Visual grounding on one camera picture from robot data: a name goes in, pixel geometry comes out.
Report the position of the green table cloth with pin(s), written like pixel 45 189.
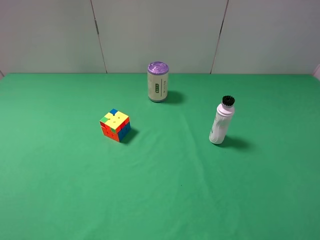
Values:
pixel 62 179

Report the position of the multicoloured puzzle cube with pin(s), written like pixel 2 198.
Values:
pixel 115 125

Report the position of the purple-lidded white cylinder can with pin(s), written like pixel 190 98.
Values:
pixel 157 81

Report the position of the white bottle with black brush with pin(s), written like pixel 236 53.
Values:
pixel 224 113

